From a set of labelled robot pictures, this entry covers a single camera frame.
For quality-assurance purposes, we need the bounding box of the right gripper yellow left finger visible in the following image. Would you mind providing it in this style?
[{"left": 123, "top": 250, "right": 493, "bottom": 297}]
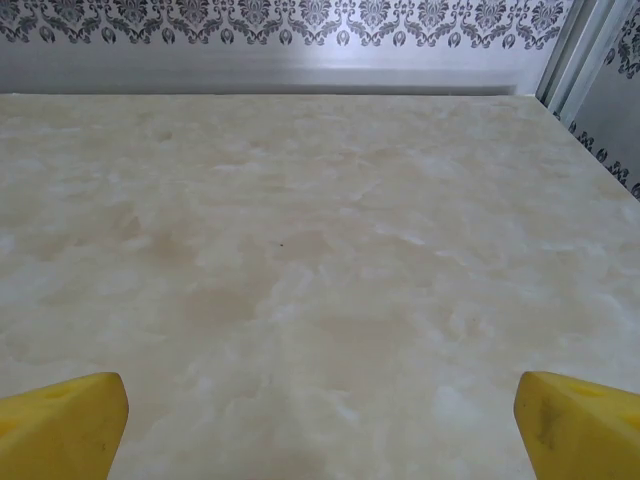
[{"left": 0, "top": 371, "right": 131, "bottom": 480}]

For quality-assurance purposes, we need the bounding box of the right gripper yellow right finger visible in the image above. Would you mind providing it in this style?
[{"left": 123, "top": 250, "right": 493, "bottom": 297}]
[{"left": 514, "top": 370, "right": 640, "bottom": 480}]

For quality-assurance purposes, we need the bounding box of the aluminium frame post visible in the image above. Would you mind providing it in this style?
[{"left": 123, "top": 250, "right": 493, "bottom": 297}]
[{"left": 533, "top": 0, "right": 624, "bottom": 109}]

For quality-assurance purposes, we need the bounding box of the aluminium back rail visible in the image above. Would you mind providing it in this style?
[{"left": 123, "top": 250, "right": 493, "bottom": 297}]
[{"left": 0, "top": 49, "right": 544, "bottom": 97}]

